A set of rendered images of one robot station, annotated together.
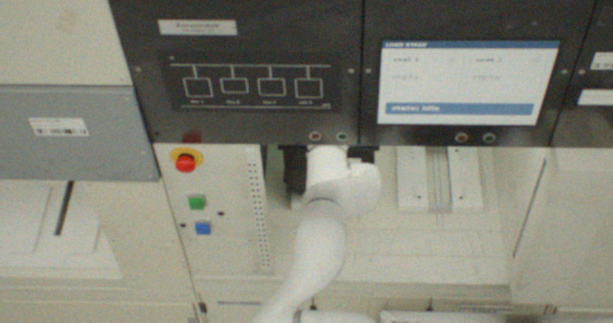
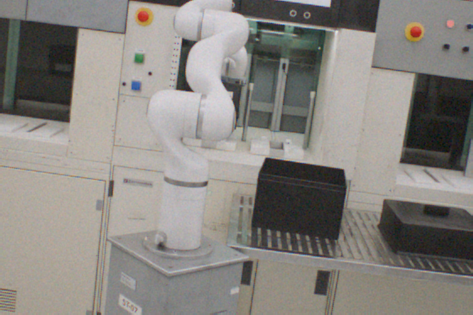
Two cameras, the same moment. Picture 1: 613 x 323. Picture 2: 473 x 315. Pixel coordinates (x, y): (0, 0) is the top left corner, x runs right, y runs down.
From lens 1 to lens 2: 1.99 m
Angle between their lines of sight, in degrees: 43
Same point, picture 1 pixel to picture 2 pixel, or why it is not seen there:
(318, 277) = not seen: outside the picture
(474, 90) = not seen: outside the picture
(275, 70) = not seen: outside the picture
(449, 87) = not seen: outside the picture
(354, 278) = (220, 160)
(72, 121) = not seen: outside the picture
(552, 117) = (338, 2)
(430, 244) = not seen: hidden behind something
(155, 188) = (119, 41)
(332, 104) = not seen: outside the picture
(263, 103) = not seen: outside the picture
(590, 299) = (370, 198)
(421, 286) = not seen: hidden behind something
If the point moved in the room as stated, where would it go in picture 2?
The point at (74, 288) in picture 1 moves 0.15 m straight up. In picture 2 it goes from (30, 153) to (34, 113)
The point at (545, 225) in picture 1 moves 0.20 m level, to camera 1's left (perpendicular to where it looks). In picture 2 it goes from (337, 83) to (281, 75)
